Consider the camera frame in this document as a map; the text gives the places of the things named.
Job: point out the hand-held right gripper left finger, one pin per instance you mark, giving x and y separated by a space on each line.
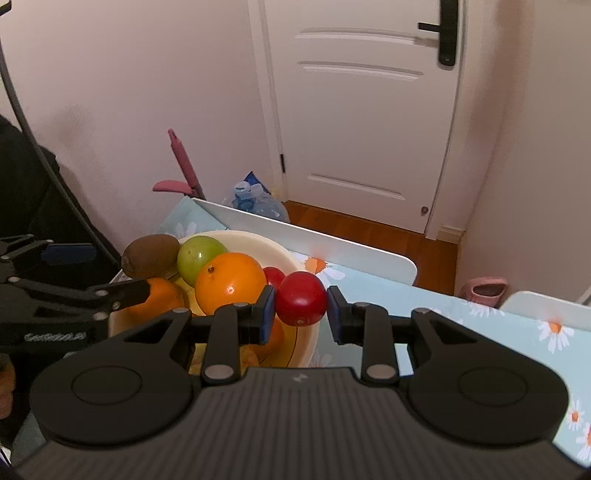
267 316

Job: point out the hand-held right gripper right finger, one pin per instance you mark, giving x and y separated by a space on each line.
334 318

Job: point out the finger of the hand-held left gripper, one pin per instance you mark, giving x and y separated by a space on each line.
69 254
111 295

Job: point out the red cherry tomato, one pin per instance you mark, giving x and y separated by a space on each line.
300 300
273 276

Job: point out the large orange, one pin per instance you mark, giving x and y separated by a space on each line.
166 296
231 282

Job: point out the brown kiwi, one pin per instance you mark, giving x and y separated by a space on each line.
150 256

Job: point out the cream oval dish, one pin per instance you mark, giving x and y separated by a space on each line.
277 251

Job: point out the green jujube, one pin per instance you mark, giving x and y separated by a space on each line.
201 258

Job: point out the person's left hand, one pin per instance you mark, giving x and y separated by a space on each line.
6 385

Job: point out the white chair back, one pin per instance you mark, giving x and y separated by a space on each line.
545 310
323 249

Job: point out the clear plastic water bottle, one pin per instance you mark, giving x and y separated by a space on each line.
258 203

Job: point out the floral light blue tablecloth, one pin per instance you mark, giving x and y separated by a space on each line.
461 316

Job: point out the pink slipper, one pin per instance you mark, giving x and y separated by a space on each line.
485 291

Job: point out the white panel door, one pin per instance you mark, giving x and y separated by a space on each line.
360 138

